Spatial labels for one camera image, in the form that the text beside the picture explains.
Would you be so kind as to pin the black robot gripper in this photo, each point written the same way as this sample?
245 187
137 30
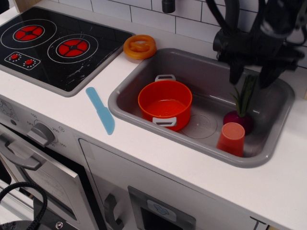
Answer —
266 43

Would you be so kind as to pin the purple toy beet green leaves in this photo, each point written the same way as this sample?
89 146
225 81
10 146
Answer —
242 100

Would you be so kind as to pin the grey plastic sink basin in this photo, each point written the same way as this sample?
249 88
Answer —
212 93

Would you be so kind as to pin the orange toy pot lid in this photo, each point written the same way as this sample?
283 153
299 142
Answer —
140 47

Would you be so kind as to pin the orange plastic cup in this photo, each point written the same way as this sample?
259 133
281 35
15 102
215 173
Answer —
231 139

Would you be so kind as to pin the blue plastic toy knife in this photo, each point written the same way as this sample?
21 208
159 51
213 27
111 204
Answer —
103 112

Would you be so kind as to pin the dishwasher panel with blue button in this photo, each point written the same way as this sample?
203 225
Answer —
153 214

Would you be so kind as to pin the black toy stove top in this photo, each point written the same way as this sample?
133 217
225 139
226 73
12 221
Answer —
57 52

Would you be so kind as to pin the grey oven knob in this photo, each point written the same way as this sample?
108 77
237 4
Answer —
41 135

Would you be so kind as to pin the orange toy pot grey handles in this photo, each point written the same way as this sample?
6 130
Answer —
166 102

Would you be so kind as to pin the white cabinet door grey handle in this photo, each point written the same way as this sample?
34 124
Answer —
113 199

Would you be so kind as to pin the toy oven door grey handle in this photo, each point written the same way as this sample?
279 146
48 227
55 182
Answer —
65 182

